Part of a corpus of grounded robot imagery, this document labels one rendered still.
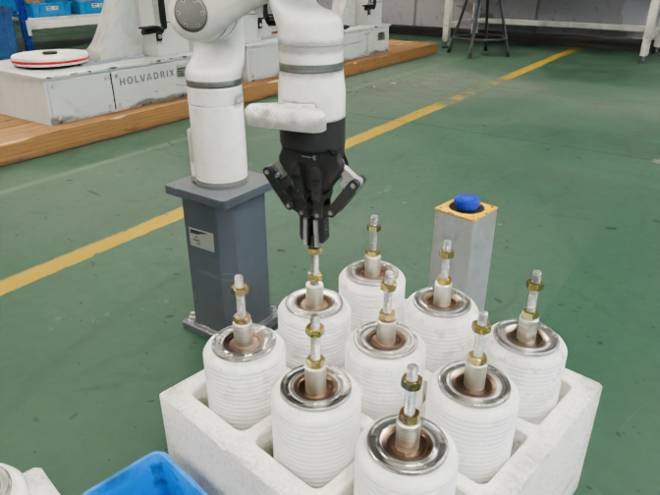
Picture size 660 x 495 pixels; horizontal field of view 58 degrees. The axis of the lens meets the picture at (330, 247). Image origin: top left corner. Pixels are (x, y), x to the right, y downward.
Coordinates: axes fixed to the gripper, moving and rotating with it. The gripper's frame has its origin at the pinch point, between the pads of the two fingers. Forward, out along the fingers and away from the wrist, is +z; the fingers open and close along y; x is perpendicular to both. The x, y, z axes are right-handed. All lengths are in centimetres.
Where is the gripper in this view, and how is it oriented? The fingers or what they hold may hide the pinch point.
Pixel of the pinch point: (314, 230)
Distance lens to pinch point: 72.4
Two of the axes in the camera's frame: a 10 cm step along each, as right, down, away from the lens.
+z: 0.1, 9.0, 4.4
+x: -4.4, 4.0, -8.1
